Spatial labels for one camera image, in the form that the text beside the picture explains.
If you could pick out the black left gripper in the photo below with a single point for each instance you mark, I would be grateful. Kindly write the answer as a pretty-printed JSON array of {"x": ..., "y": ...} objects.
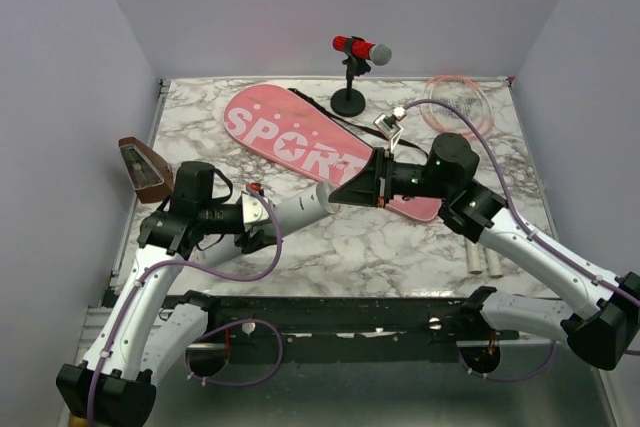
[{"x": 258, "y": 242}]

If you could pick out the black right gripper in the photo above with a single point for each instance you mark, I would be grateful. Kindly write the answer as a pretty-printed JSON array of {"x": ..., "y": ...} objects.
[{"x": 366, "y": 188}]

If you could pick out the white shuttlecock tube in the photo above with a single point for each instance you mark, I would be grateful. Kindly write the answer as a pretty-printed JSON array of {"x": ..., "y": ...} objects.
[{"x": 295, "y": 213}]

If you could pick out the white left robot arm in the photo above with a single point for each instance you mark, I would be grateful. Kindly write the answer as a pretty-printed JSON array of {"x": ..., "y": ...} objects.
[{"x": 110, "y": 385}]

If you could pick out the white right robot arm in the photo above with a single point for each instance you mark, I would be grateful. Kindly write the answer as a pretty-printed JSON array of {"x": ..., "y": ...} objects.
[{"x": 596, "y": 313}]

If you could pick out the black microphone stand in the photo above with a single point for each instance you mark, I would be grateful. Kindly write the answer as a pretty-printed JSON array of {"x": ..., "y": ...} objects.
[{"x": 348, "y": 101}]

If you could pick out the pink racket bag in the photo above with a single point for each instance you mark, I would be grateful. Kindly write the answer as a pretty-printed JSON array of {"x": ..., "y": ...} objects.
[{"x": 278, "y": 125}]

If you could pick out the brown wooden metronome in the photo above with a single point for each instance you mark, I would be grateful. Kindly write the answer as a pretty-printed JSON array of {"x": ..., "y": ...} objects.
[{"x": 151, "y": 176}]

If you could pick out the red microphone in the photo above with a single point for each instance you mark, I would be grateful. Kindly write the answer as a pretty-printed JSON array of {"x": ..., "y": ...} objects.
[{"x": 378, "y": 54}]

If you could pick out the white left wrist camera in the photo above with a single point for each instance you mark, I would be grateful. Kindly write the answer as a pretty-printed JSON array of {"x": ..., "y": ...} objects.
[{"x": 254, "y": 213}]

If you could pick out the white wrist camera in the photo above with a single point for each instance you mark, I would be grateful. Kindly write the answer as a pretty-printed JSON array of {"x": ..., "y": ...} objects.
[
  {"x": 254, "y": 213},
  {"x": 390, "y": 126}
]

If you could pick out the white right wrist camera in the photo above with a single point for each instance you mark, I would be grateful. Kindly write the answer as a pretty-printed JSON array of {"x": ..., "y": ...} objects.
[{"x": 390, "y": 126}]

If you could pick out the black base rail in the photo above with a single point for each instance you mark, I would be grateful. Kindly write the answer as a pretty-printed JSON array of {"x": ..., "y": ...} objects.
[{"x": 260, "y": 330}]

